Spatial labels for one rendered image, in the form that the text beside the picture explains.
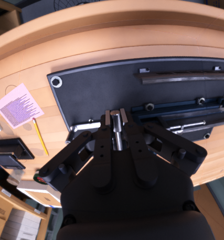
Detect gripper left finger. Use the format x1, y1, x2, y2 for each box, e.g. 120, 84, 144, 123
38, 110, 116, 194

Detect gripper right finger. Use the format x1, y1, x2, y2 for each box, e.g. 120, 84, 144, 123
120, 108, 208, 189

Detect steel anvil knob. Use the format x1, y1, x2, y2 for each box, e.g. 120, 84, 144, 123
110, 110, 124, 151

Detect steel lever bar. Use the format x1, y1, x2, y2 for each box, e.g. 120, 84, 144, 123
65, 118, 101, 145

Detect steel rod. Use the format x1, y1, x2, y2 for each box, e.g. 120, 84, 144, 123
166, 120, 207, 132

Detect yellow pencil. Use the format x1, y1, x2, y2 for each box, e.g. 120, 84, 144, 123
32, 117, 50, 156

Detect green tape roll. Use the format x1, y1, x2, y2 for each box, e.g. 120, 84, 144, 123
33, 169, 48, 186

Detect tan box white edged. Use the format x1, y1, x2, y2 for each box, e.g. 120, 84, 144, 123
16, 180, 62, 209

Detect black flat tray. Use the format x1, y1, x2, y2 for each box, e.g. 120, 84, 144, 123
0, 152, 26, 170
0, 137, 35, 160

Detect clear glass jar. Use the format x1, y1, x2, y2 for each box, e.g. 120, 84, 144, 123
6, 168, 25, 186

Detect pink printed paper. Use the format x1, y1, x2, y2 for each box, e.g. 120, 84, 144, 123
0, 83, 45, 130

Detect plain cardboard box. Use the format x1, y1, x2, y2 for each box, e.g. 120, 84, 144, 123
0, 10, 21, 39

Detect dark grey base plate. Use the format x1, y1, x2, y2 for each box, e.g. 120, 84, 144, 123
47, 57, 224, 141

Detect dark loading rail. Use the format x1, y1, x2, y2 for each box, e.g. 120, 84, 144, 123
133, 66, 224, 85

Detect black wire fan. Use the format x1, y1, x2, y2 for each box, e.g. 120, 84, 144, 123
53, 0, 100, 13

